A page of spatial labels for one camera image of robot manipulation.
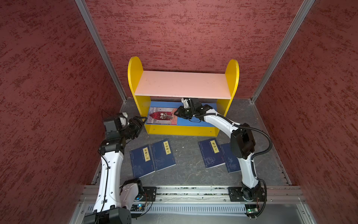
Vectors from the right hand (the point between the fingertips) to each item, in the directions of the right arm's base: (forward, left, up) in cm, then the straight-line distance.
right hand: (174, 116), depth 89 cm
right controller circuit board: (-50, -40, -17) cm, 66 cm away
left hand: (-12, +15, +10) cm, 22 cm away
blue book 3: (-19, -24, -16) cm, 34 cm away
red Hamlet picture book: (+1, +7, 0) cm, 7 cm away
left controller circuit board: (-48, +20, -16) cm, 54 cm away
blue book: (-24, +21, -15) cm, 35 cm away
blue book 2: (-19, +9, -15) cm, 26 cm away
